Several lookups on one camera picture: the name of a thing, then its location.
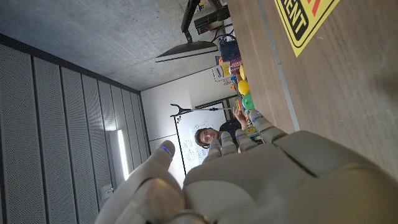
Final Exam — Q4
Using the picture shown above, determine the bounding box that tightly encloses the black computer monitor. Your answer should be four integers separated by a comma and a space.
154, 40, 219, 63

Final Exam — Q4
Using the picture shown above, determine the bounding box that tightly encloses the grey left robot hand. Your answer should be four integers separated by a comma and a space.
95, 109, 398, 224

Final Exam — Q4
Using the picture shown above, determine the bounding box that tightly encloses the yellow plastic egg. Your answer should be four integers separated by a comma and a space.
238, 79, 251, 96

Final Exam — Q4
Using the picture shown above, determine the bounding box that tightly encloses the yellow new driver sticker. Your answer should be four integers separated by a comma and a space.
274, 0, 341, 58

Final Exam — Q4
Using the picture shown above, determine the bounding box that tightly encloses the white carton with yellow print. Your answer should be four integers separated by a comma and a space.
212, 62, 232, 83

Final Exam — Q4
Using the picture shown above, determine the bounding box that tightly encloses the dark blue mug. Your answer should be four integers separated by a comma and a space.
219, 39, 241, 62

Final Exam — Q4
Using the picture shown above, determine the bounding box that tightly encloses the black reacher grabber pole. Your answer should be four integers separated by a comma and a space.
170, 103, 234, 118

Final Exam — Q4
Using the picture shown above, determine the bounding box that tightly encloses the green plastic egg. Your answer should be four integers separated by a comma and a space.
241, 92, 255, 111

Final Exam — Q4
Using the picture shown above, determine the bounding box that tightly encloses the whiteboard with black frame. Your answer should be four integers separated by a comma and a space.
173, 98, 237, 175

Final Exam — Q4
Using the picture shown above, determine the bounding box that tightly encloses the bright strip light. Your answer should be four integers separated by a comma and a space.
116, 129, 130, 181

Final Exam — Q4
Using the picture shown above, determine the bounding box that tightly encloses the person in dark shirt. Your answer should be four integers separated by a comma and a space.
194, 107, 264, 149

